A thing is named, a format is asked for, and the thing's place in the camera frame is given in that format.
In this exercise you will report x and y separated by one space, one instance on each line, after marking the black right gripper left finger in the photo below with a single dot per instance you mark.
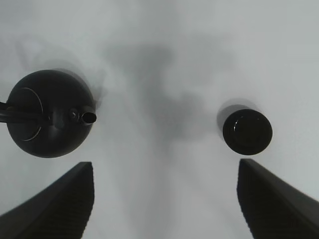
60 211

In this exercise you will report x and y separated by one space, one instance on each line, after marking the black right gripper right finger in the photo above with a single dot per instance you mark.
272 208

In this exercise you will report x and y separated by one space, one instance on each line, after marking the small black teacup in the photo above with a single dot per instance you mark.
247 132

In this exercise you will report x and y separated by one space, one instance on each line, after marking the black metal teapot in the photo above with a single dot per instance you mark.
49 113

